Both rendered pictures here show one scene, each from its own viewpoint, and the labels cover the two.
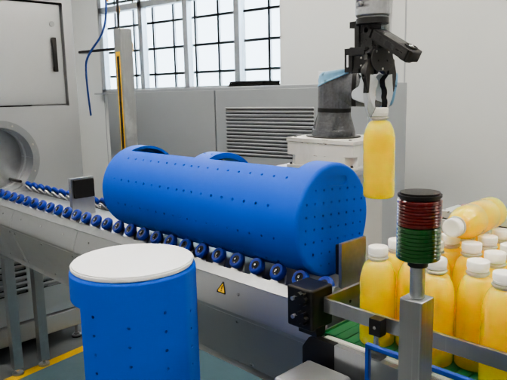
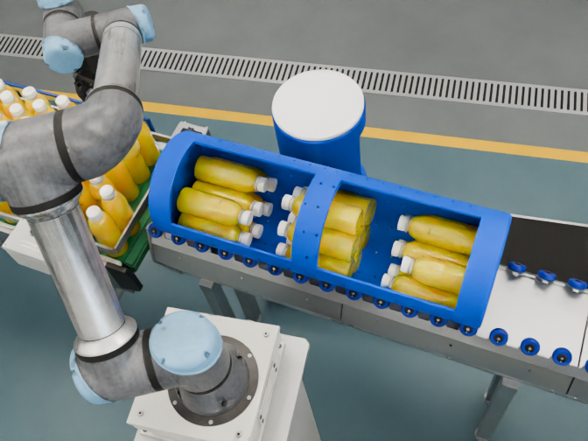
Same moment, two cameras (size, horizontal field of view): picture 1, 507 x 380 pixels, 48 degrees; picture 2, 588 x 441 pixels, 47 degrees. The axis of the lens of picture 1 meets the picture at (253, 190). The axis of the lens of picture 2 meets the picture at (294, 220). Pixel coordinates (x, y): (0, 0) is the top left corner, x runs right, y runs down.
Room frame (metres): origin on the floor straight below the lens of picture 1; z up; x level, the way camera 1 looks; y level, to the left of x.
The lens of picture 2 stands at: (2.54, -0.18, 2.55)
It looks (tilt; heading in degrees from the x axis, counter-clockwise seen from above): 58 degrees down; 166
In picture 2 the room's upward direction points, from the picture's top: 12 degrees counter-clockwise
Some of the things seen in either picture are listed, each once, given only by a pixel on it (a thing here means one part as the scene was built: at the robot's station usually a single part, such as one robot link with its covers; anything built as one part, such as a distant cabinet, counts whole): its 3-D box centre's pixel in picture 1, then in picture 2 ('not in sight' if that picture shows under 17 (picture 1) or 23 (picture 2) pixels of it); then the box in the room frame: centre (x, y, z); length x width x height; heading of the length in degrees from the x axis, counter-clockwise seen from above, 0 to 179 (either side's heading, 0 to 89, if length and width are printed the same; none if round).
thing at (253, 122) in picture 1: (241, 192); not in sight; (3.90, 0.09, 0.72); 2.15 x 0.54 x 1.45; 53
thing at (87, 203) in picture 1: (82, 196); not in sight; (2.29, 0.70, 1.00); 0.10 x 0.04 x 0.15; 134
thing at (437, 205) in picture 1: (419, 211); not in sight; (0.81, -0.24, 1.23); 0.06 x 0.06 x 0.04
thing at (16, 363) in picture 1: (12, 316); not in sight; (2.75, 1.23, 0.31); 0.06 x 0.06 x 0.63; 44
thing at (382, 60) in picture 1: (370, 47); (92, 65); (1.30, -0.26, 1.50); 0.09 x 0.08 x 0.12; 37
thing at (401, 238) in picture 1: (418, 241); not in sight; (0.81, -0.24, 1.18); 0.06 x 0.06 x 0.05
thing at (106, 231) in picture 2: not in sight; (106, 231); (1.37, -0.43, 0.99); 0.07 x 0.07 x 0.19
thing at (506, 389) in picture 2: not in sight; (495, 410); (2.14, 0.45, 0.31); 0.06 x 0.06 x 0.63; 44
